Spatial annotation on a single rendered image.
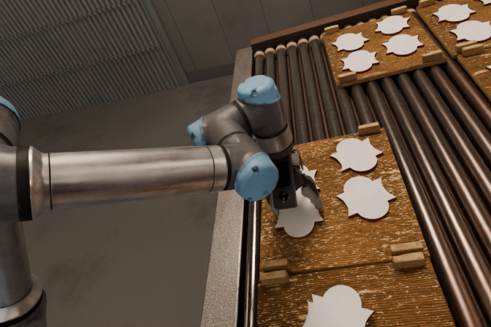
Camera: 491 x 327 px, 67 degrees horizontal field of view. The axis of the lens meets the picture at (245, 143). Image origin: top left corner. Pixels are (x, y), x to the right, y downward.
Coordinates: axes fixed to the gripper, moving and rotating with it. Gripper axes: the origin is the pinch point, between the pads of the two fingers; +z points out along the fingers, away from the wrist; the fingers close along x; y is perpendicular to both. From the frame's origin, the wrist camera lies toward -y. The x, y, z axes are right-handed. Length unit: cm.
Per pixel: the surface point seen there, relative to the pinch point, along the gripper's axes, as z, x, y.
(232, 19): 32, 57, 261
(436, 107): 2, -41, 33
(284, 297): 2.2, 4.0, -20.0
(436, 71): 1, -46, 50
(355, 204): 0.4, -13.4, 0.3
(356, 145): -0.4, -16.9, 20.0
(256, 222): 3.0, 11.5, 1.5
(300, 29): -4, -6, 102
